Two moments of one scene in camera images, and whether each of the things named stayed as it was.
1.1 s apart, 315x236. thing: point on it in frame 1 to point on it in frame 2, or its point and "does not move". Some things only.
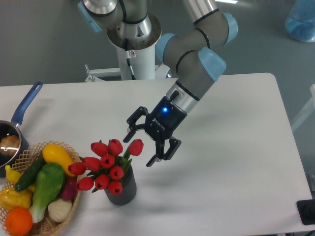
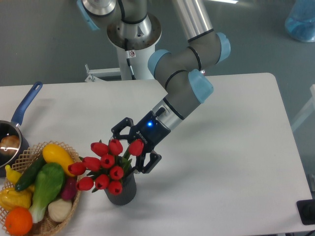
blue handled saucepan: [13, 143] does not move
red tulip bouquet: [108, 171] does not move
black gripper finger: [131, 121] to [127, 122]
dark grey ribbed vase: [129, 188] does not move
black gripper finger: [160, 155] to [154, 159]
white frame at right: [308, 110] does not move
